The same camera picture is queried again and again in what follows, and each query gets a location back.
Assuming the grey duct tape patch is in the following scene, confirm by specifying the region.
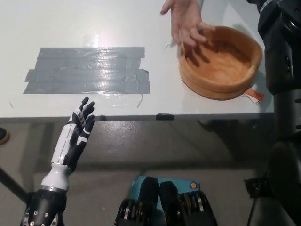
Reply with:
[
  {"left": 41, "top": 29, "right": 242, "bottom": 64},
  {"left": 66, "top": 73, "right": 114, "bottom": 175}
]
[{"left": 23, "top": 47, "right": 151, "bottom": 95}]

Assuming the small black tape piece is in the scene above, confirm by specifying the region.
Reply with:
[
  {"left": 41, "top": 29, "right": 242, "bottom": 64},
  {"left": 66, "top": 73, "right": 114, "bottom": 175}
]
[{"left": 156, "top": 113, "right": 175, "bottom": 121}]

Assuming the orange plush basket plate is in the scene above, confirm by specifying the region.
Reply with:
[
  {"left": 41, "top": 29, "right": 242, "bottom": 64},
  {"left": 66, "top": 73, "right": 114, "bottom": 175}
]
[{"left": 178, "top": 25, "right": 265, "bottom": 105}]

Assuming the black slanted table leg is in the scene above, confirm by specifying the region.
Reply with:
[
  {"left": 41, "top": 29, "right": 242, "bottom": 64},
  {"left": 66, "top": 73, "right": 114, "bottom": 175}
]
[{"left": 0, "top": 166, "right": 28, "bottom": 204}]

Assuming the dark shoe with tan sole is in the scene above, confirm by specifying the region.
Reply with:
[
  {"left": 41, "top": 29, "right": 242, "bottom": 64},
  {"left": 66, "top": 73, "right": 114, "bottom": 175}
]
[{"left": 0, "top": 128, "right": 11, "bottom": 145}]

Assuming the black teal robot torso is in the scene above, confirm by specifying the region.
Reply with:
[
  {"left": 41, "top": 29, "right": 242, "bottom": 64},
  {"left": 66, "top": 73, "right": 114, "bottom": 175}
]
[{"left": 113, "top": 176, "right": 217, "bottom": 226}]

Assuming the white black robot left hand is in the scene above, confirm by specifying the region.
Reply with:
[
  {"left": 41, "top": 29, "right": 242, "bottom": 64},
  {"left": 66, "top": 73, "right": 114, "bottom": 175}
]
[{"left": 51, "top": 96, "right": 96, "bottom": 172}]

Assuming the bare person hand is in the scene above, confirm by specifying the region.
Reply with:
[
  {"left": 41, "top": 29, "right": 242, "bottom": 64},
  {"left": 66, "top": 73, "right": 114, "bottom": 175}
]
[{"left": 160, "top": 0, "right": 216, "bottom": 47}]

